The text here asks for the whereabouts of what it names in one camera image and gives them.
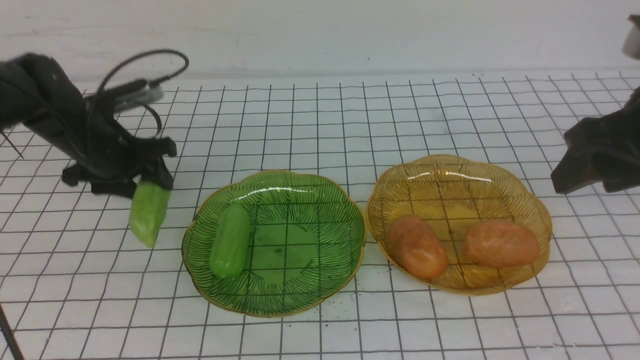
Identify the white grid tablecloth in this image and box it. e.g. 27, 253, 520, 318
0, 70, 639, 360

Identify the green glass plate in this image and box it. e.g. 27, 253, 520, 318
182, 170, 367, 318

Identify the black camera cable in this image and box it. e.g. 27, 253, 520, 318
85, 49, 190, 141

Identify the orange potato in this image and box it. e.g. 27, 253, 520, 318
463, 219, 540, 268
387, 214, 449, 281

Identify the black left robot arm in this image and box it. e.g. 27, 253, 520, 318
0, 48, 190, 199

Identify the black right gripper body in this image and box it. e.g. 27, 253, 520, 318
564, 88, 639, 193

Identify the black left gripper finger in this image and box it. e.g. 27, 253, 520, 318
61, 163, 137, 199
135, 137, 178, 191

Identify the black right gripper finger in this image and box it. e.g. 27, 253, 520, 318
551, 148, 602, 195

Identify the green vegetable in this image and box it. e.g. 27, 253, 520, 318
129, 181, 172, 248
209, 203, 253, 278

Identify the amber glass plate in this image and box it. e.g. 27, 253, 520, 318
365, 154, 553, 296

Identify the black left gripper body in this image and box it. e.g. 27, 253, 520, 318
47, 95, 149, 180

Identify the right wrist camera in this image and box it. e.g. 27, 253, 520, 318
622, 14, 640, 60

